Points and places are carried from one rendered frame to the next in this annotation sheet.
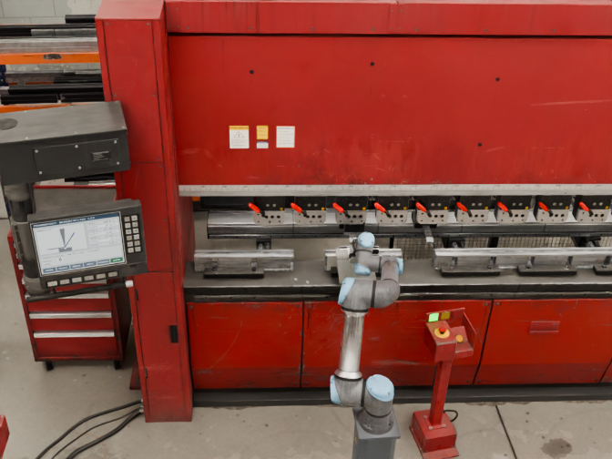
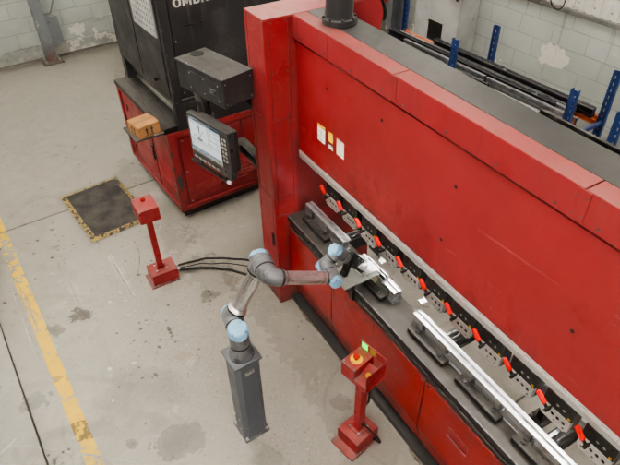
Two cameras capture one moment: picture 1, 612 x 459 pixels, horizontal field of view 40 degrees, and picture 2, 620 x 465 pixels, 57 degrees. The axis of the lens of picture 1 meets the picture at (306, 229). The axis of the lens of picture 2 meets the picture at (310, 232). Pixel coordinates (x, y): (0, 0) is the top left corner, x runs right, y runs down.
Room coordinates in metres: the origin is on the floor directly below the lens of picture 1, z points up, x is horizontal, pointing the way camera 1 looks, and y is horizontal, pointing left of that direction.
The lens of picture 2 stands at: (1.89, -2.38, 3.42)
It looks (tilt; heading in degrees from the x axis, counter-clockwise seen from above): 40 degrees down; 64
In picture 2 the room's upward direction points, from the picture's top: 1 degrees counter-clockwise
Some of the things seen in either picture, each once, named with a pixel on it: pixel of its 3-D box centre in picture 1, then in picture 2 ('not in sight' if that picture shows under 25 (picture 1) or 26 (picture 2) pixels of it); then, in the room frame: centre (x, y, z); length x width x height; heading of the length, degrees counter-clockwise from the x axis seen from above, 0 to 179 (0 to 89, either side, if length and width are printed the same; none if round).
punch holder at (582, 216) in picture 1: (591, 204); (528, 373); (3.46, -1.41, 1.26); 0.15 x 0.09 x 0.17; 94
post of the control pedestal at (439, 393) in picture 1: (440, 386); (360, 402); (3.04, -0.72, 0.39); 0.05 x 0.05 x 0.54; 15
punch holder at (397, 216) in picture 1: (391, 205); (394, 248); (3.40, -0.41, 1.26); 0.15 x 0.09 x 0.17; 94
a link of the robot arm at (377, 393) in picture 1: (377, 393); (238, 333); (2.45, -0.32, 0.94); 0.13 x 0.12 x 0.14; 83
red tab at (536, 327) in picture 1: (545, 327); (456, 442); (3.30, -1.27, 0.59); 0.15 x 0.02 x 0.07; 94
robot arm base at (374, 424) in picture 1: (377, 413); (240, 348); (2.45, -0.33, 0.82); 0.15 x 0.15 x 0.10
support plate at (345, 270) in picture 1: (355, 266); (353, 273); (3.24, -0.25, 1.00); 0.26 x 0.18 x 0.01; 4
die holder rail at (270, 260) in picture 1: (244, 260); (327, 225); (3.35, 0.31, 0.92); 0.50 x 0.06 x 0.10; 94
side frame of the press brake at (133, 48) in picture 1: (159, 204); (316, 162); (3.50, 0.74, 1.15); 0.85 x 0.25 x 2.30; 4
